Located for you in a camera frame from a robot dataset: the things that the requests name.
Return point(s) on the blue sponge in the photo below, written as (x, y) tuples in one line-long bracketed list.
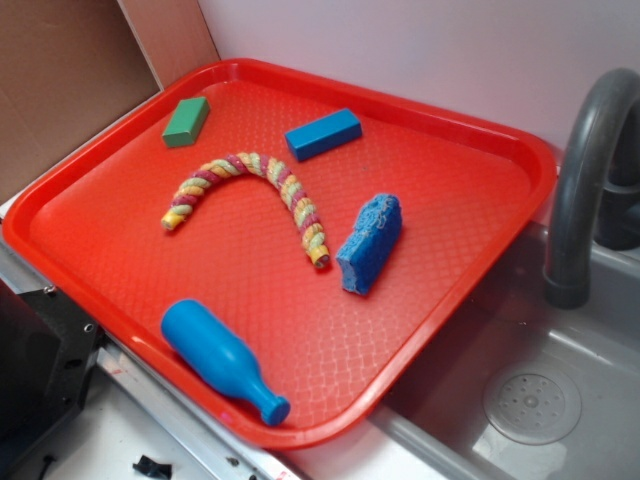
[(365, 252)]

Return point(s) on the black tape scrap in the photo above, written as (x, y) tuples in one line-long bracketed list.
[(153, 469)]

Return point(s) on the grey plastic sink basin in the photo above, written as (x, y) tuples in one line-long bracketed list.
[(436, 409)]

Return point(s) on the blue wooden block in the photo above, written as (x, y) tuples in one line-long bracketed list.
[(323, 134)]

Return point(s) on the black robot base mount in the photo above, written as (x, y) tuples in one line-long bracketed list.
[(48, 350)]

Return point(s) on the blue plastic bottle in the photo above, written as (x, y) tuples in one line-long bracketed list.
[(221, 358)]

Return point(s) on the green wooden block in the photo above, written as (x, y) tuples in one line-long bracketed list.
[(186, 122)]

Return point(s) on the round sink drain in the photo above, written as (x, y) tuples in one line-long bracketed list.
[(532, 404)]

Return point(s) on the brown cardboard panel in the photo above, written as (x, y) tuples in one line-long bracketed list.
[(69, 69)]

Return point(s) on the grey toy faucet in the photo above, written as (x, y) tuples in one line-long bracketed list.
[(597, 194)]

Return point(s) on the red plastic tray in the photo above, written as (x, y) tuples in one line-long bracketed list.
[(467, 188)]

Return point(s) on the multicolour twisted rope toy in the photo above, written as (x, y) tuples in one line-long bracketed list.
[(274, 171)]

